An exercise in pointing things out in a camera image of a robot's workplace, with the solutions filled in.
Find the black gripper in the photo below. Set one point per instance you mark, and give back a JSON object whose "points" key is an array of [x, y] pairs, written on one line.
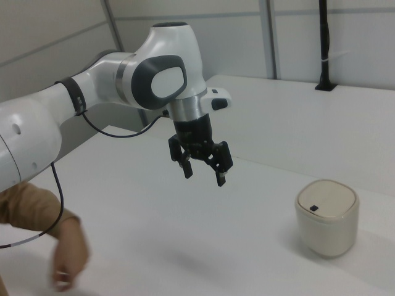
{"points": [[194, 135]]}

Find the small cream trash can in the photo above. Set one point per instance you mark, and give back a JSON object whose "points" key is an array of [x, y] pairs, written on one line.
{"points": [[327, 234]]}

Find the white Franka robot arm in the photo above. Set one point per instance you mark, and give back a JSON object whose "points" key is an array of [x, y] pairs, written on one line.
{"points": [[172, 80]]}

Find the person's forearm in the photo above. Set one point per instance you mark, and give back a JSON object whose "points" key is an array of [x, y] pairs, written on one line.
{"points": [[27, 206]]}

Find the person's hand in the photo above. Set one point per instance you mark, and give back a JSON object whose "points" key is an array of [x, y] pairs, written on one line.
{"points": [[74, 249]]}

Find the black camera pole with base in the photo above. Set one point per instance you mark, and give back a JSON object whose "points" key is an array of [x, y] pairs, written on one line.
{"points": [[324, 46]]}

